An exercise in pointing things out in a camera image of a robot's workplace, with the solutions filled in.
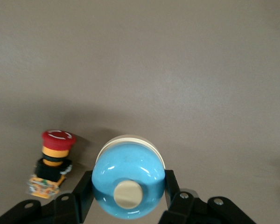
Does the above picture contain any blue dome call bell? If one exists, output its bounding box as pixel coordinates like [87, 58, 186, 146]
[91, 134, 166, 220]

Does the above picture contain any brown table cover mat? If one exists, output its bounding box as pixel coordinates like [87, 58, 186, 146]
[0, 0, 280, 224]

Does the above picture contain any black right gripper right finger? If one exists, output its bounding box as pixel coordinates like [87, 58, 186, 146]
[159, 169, 257, 224]

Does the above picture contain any red emergency stop yellow collar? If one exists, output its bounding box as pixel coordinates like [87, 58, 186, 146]
[25, 129, 77, 200]

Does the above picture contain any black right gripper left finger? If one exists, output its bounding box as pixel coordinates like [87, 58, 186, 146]
[0, 171, 101, 224]

